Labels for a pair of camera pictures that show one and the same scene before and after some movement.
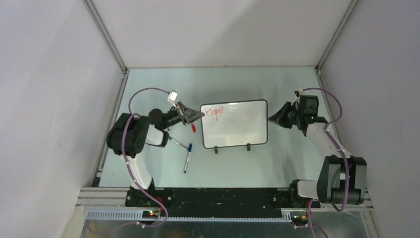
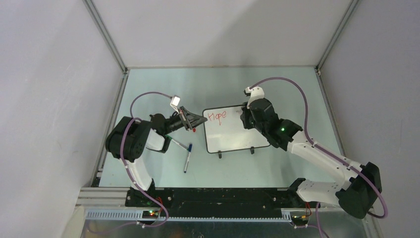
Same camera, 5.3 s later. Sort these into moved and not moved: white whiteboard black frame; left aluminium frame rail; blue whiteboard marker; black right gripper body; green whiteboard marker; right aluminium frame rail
Moved: white whiteboard black frame; black right gripper body
Not moved: green whiteboard marker; left aluminium frame rail; right aluminium frame rail; blue whiteboard marker
